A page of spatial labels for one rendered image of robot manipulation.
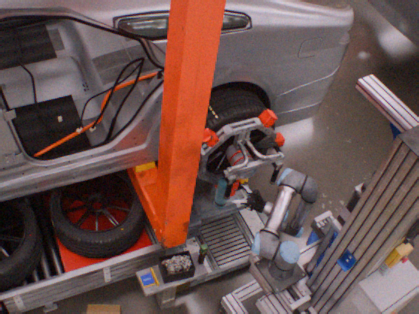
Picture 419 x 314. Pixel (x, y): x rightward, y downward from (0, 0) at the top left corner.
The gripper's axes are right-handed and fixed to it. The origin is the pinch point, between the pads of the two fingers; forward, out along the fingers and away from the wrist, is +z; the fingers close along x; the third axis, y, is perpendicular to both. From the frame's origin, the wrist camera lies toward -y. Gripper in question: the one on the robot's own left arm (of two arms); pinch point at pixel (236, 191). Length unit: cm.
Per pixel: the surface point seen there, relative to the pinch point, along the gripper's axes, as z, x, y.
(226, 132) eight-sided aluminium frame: 18.1, 16.1, -28.5
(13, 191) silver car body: 119, -66, 3
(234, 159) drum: 9.5, 18.6, -6.8
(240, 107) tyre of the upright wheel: 17, 33, -37
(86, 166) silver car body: 88, -32, -4
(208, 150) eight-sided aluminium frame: 24.5, 7.6, -16.9
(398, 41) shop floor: -89, 383, 63
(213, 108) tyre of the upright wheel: 32, 27, -34
